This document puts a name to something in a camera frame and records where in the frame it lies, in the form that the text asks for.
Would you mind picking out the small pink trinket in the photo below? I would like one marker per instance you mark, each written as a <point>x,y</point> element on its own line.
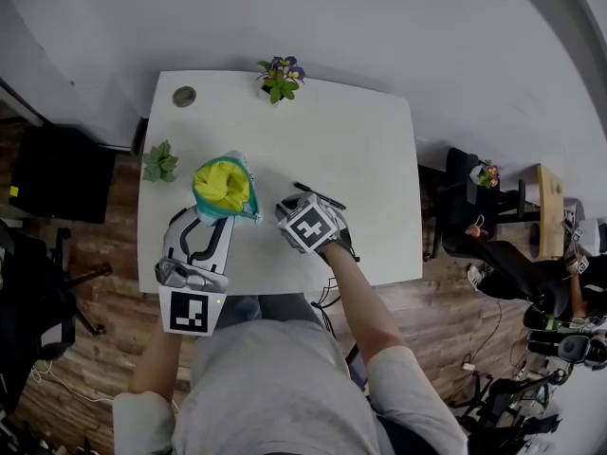
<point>476,229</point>

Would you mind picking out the person's grey shirt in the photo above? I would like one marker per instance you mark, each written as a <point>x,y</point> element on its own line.
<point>275,396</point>

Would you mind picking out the person's right forearm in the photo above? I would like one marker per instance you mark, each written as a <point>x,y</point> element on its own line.
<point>365,311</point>

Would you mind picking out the person's blue jeans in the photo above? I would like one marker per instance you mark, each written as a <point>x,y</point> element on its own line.
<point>275,308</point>

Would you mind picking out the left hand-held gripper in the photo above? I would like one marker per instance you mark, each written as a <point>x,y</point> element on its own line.
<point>189,308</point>

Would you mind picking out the black cabinet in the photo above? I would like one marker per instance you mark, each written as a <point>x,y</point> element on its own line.
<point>61,178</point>

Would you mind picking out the white table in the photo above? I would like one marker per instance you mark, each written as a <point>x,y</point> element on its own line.
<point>341,150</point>

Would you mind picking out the teal yellow pencil pouch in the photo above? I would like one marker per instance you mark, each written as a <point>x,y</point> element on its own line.
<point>220,190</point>

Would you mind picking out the black reclined office chair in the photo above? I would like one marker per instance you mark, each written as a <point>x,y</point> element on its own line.
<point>457,216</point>

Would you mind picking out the black pen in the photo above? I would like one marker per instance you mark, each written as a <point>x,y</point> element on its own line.
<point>302,187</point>

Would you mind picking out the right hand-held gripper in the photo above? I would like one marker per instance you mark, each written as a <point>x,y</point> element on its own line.
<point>308,228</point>

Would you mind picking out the person's left forearm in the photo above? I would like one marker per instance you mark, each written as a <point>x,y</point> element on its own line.
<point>154,368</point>

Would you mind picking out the pink yellow flower potted plant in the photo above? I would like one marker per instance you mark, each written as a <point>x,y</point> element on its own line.
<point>487,174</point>

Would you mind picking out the white power strip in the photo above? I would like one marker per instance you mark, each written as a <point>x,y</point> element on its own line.
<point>468,366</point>

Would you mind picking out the small green succulent plant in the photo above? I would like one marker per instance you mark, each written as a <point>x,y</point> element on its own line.
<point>160,163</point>

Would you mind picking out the light wooden desk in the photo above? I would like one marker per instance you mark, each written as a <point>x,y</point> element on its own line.
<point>550,211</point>

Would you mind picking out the purple flower potted plant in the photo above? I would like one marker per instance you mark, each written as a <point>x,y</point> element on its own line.
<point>280,81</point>

